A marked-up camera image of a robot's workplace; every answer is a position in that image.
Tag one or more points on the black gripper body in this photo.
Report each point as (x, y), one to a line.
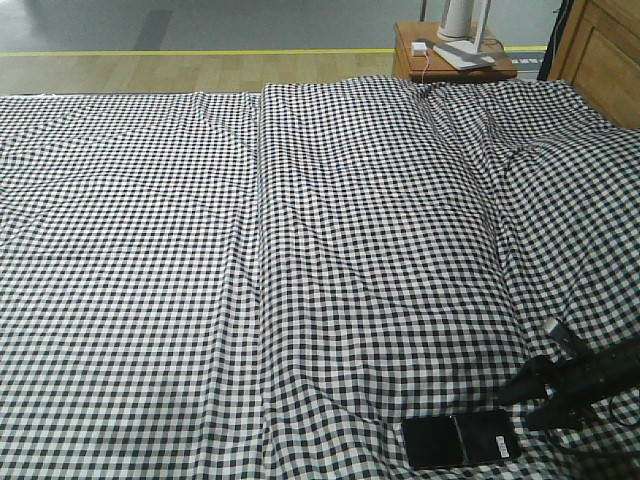
(591, 376)

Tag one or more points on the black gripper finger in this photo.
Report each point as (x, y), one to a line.
(552, 417)
(531, 382)

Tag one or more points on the black purple smartphone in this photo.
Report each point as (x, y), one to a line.
(460, 440)

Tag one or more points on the wooden bed headboard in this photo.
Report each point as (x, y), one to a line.
(598, 55)

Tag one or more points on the black white checkered bedsheet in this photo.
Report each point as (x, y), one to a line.
(266, 285)

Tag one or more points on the wooden nightstand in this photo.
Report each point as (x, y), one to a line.
(433, 68)

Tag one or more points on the small white charger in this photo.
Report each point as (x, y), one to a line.
(419, 49)

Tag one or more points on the metal stand with panel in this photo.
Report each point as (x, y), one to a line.
(423, 10)

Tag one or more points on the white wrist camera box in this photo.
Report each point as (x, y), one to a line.
(562, 337)

